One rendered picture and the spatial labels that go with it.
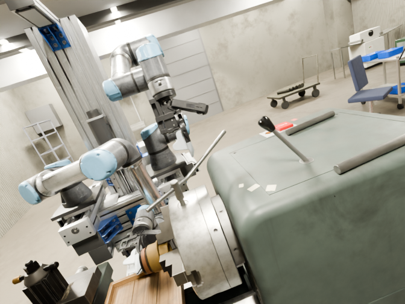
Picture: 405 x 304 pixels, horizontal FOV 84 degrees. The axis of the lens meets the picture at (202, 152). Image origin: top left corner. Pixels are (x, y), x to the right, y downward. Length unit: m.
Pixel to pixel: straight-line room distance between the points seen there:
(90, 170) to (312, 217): 0.75
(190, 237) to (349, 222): 0.38
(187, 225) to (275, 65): 9.50
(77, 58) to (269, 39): 8.89
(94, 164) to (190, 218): 0.44
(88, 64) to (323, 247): 1.31
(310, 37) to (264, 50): 2.09
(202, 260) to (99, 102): 1.06
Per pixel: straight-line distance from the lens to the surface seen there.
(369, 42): 9.20
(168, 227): 0.77
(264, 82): 9.67
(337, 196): 0.58
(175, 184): 0.61
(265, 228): 0.53
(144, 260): 0.78
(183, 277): 0.68
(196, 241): 0.62
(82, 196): 1.34
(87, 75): 1.42
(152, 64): 0.73
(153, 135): 1.22
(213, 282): 0.68
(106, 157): 0.90
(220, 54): 9.00
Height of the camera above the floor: 1.55
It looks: 18 degrees down
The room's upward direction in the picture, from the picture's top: 20 degrees counter-clockwise
